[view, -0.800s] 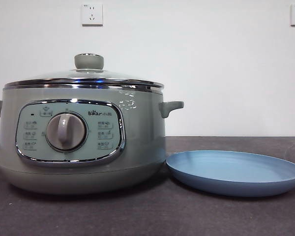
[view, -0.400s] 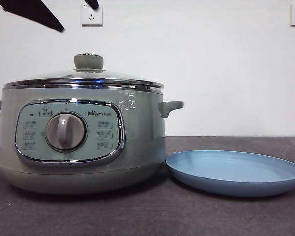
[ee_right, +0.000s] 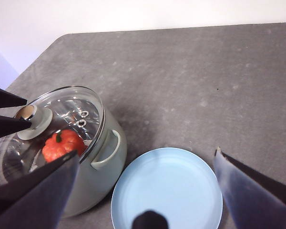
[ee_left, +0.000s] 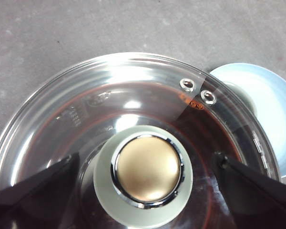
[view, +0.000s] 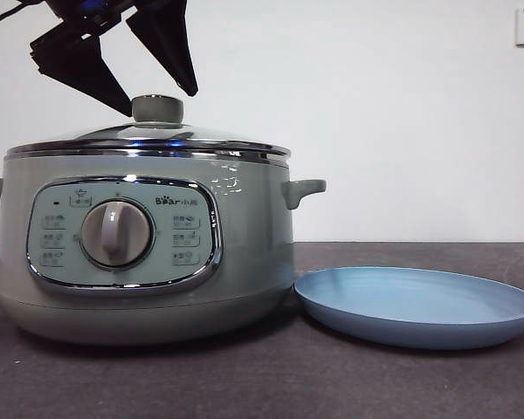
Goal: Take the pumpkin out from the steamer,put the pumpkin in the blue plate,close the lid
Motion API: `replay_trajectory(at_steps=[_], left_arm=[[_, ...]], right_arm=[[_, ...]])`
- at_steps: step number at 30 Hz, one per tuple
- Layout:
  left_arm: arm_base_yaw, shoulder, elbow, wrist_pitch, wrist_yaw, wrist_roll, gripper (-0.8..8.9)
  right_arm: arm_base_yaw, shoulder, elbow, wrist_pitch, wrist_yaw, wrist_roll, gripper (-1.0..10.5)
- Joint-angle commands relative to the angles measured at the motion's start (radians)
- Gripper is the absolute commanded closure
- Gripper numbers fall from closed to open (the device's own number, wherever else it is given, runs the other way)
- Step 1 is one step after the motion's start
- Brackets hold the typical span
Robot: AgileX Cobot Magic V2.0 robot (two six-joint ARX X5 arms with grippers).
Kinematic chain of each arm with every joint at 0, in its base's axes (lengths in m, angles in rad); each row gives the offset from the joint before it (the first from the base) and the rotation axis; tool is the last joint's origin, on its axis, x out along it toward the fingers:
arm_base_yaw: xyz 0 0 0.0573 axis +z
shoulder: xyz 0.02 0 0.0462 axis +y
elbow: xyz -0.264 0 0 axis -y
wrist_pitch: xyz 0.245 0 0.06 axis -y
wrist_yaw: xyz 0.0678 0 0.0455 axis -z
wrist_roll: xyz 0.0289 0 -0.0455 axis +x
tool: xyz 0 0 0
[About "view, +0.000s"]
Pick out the pale green electric steamer pot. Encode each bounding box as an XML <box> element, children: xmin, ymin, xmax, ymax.
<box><xmin>0</xmin><ymin>152</ymin><xmax>328</xmax><ymax>348</ymax></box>

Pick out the blue plate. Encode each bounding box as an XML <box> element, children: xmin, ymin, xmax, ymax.
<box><xmin>293</xmin><ymin>266</ymin><xmax>524</xmax><ymax>352</ymax></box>

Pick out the black cable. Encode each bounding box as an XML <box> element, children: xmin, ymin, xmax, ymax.
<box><xmin>0</xmin><ymin>7</ymin><xmax>61</xmax><ymax>32</ymax></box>

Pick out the glass lid with green knob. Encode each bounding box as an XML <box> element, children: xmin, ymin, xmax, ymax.
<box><xmin>6</xmin><ymin>94</ymin><xmax>292</xmax><ymax>161</ymax></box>

